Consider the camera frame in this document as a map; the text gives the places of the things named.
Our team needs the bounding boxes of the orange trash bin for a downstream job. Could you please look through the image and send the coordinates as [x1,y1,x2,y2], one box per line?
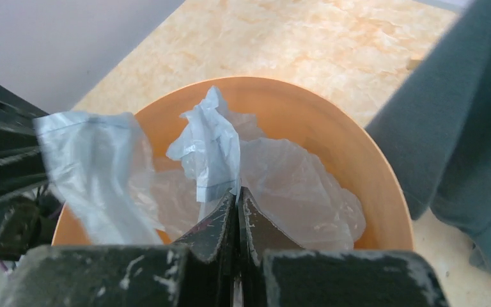
[51,76,415,251]

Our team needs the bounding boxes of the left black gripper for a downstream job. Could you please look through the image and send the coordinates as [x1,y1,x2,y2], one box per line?
[0,85,63,261]

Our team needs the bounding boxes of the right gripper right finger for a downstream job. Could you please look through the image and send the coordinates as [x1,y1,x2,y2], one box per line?
[237,188,449,306]

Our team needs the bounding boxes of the teal t-shirt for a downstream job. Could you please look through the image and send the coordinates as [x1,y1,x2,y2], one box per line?
[366,1,491,274]

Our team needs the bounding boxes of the blue plastic trash bag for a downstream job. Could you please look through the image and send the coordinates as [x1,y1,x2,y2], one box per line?
[35,87,366,250]

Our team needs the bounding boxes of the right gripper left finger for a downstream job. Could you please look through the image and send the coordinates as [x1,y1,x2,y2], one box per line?
[0,193,237,306]

